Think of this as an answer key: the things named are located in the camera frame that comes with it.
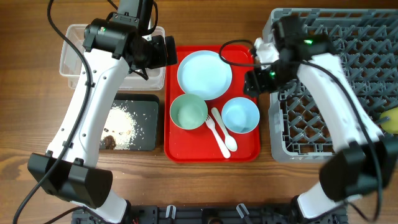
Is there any white plastic spoon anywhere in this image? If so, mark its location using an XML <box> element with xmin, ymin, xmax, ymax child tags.
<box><xmin>211</xmin><ymin>107</ymin><xmax>238</xmax><ymax>152</ymax></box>

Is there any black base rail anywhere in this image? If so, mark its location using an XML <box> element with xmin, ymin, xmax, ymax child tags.
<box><xmin>71</xmin><ymin>203</ymin><xmax>348</xmax><ymax>224</ymax></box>

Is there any left black cable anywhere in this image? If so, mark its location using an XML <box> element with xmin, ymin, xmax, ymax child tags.
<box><xmin>12</xmin><ymin>0</ymin><xmax>159</xmax><ymax>224</ymax></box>

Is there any green bowl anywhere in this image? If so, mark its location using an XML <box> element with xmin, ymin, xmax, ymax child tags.
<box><xmin>170</xmin><ymin>94</ymin><xmax>208</xmax><ymax>130</ymax></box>

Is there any light blue plate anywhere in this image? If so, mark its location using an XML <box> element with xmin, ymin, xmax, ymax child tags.
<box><xmin>177</xmin><ymin>50</ymin><xmax>233</xmax><ymax>101</ymax></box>

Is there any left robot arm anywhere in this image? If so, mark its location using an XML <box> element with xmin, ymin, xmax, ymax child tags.
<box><xmin>27</xmin><ymin>1</ymin><xmax>177</xmax><ymax>223</ymax></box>

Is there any grey dishwasher rack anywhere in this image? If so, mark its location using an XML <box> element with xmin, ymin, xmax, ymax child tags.
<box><xmin>262</xmin><ymin>8</ymin><xmax>397</xmax><ymax>163</ymax></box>

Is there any yellow plastic cup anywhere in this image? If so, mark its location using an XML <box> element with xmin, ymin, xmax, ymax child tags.
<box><xmin>380</xmin><ymin>108</ymin><xmax>398</xmax><ymax>134</ymax></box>

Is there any right black cable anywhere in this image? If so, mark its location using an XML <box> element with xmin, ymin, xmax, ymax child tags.
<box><xmin>218</xmin><ymin>39</ymin><xmax>383</xmax><ymax>223</ymax></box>

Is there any light blue bowl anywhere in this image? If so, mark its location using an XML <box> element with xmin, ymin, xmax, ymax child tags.
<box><xmin>221</xmin><ymin>97</ymin><xmax>260</xmax><ymax>134</ymax></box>

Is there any clear plastic bin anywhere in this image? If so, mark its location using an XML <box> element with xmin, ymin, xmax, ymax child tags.
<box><xmin>59</xmin><ymin>24</ymin><xmax>166</xmax><ymax>91</ymax></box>

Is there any black cable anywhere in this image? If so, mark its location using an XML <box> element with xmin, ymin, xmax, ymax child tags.
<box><xmin>12</xmin><ymin>0</ymin><xmax>159</xmax><ymax>224</ymax></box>
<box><xmin>218</xmin><ymin>39</ymin><xmax>383</xmax><ymax>223</ymax></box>

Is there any red serving tray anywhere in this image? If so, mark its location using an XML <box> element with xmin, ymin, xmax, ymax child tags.
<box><xmin>164</xmin><ymin>45</ymin><xmax>261</xmax><ymax>163</ymax></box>

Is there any white plastic fork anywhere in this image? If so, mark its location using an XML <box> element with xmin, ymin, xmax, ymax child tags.
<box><xmin>205</xmin><ymin>115</ymin><xmax>231</xmax><ymax>159</ymax></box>

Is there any brown food chunk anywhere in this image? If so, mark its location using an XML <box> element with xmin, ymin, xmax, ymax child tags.
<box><xmin>103</xmin><ymin>136</ymin><xmax>116</xmax><ymax>150</ymax></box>

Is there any black plastic tray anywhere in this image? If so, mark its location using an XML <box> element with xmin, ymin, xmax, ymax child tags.
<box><xmin>111</xmin><ymin>93</ymin><xmax>159</xmax><ymax>151</ymax></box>

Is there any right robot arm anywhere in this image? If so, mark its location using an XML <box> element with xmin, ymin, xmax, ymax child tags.
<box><xmin>243</xmin><ymin>16</ymin><xmax>397</xmax><ymax>223</ymax></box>

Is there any white rice pile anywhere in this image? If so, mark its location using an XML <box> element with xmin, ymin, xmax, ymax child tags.
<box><xmin>100</xmin><ymin>106</ymin><xmax>145</xmax><ymax>150</ymax></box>

